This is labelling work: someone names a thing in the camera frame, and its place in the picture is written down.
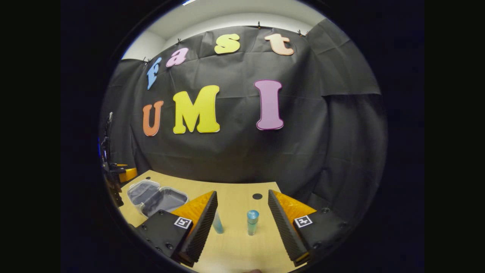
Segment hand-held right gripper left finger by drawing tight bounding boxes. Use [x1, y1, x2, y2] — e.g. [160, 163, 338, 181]
[135, 190, 219, 268]

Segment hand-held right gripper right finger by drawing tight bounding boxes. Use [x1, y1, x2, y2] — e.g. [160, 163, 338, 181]
[268, 190, 353, 267]

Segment blue skin care tube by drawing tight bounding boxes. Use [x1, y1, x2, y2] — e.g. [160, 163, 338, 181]
[212, 210, 224, 234]

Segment blue skin care bottle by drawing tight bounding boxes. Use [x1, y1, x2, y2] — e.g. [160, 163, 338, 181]
[247, 210, 260, 236]

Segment white suitcase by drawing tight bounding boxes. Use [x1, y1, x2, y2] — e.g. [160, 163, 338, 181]
[127, 180, 189, 218]

